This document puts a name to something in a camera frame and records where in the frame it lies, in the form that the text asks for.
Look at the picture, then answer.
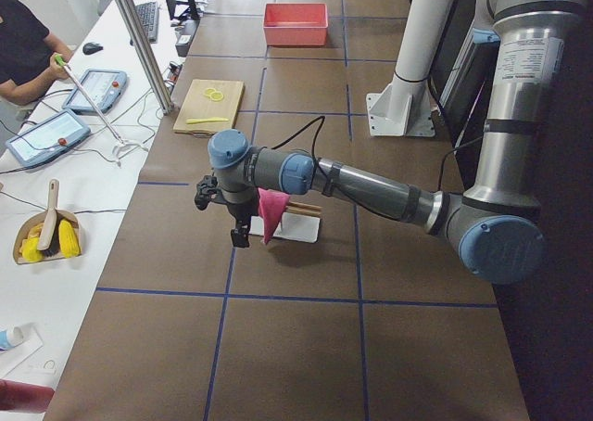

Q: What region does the seated person black shirt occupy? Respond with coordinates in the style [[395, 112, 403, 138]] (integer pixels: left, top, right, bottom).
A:
[[1, 0, 73, 106]]

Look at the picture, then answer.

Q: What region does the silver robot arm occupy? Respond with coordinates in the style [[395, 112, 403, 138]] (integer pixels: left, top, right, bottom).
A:
[[195, 0, 587, 284]]

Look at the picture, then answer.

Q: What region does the black computer mouse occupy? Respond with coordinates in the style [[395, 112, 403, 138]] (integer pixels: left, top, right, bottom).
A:
[[82, 42, 104, 56]]

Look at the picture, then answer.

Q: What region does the small white bottle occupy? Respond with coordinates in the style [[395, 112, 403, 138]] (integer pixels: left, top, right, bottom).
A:
[[1, 325, 44, 353]]

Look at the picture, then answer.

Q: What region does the reacher grabber stick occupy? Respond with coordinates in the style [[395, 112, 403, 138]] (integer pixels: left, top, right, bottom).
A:
[[53, 53, 149, 167]]

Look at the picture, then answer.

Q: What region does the white rack tray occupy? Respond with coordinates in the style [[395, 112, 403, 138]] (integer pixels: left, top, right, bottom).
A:
[[272, 212, 322, 243]]

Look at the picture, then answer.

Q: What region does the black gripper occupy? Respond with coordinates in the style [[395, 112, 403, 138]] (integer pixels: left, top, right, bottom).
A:
[[227, 197, 258, 249]]

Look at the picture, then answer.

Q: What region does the teach pendant far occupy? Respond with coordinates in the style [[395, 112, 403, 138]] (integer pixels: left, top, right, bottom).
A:
[[62, 69, 128, 115]]

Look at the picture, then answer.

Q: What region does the yellow plastic knife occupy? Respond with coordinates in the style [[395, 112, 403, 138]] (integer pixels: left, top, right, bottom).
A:
[[185, 117, 229, 125]]

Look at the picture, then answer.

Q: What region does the teach pendant near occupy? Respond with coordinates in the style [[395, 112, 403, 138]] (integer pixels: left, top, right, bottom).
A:
[[6, 110, 91, 168]]

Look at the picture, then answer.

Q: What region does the white column with base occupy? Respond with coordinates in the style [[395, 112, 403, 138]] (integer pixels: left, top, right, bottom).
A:
[[366, 0, 453, 137]]

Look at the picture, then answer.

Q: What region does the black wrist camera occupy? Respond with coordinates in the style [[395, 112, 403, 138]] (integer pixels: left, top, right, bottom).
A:
[[194, 174, 227, 211]]

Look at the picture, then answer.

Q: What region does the black power box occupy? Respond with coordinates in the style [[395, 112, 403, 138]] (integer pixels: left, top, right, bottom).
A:
[[175, 19, 199, 57]]

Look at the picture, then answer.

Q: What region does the pink plastic bin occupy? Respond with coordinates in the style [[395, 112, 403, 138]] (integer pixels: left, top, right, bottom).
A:
[[263, 3, 329, 46]]

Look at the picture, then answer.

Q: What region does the bamboo cutting board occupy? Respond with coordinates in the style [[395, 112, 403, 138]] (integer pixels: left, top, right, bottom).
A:
[[172, 79, 245, 137]]

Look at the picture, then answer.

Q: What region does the aluminium frame post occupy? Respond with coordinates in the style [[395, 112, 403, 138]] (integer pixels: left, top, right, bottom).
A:
[[115, 0, 174, 115]]

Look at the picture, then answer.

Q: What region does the wooden rack rod one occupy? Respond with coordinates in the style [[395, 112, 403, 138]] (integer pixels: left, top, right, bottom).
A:
[[286, 201, 322, 211]]

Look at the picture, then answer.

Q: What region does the wooden rack rod two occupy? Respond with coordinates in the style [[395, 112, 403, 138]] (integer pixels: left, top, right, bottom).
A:
[[285, 207, 322, 217]]

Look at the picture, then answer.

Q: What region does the pink microfiber cloth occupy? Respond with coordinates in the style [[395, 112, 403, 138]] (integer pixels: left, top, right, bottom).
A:
[[258, 188, 290, 245]]

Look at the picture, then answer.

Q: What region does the black keyboard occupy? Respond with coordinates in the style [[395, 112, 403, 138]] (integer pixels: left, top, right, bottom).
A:
[[135, 1, 159, 44]]

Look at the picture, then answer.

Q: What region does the teach pendant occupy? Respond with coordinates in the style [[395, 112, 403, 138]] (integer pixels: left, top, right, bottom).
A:
[[6, 110, 91, 168], [62, 69, 128, 115]]

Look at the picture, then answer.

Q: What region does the wooden dustpan with brush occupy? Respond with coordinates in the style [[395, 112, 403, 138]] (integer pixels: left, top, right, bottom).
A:
[[13, 179, 82, 264]]

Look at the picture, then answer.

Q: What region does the black camera cable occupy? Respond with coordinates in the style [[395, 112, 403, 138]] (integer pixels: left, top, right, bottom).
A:
[[271, 115, 486, 195]]

